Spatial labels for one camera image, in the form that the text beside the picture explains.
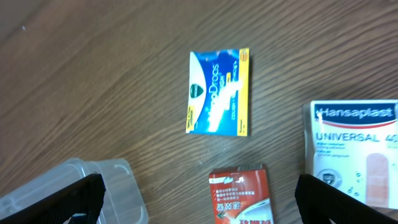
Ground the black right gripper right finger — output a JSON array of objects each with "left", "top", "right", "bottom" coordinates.
[{"left": 295, "top": 174, "right": 397, "bottom": 224}]

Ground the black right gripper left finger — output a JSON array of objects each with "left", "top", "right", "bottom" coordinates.
[{"left": 1, "top": 174, "right": 106, "bottom": 224}]

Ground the blue VapoDrops box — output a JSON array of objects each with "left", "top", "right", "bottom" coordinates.
[{"left": 185, "top": 48, "right": 250, "bottom": 136}]

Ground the clear plastic container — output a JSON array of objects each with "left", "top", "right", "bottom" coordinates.
[{"left": 1, "top": 158, "right": 149, "bottom": 224}]

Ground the white Hansaplast plaster box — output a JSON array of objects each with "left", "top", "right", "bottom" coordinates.
[{"left": 303, "top": 100, "right": 397, "bottom": 209}]

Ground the red medicine box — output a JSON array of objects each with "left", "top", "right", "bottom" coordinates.
[{"left": 208, "top": 164, "right": 274, "bottom": 224}]

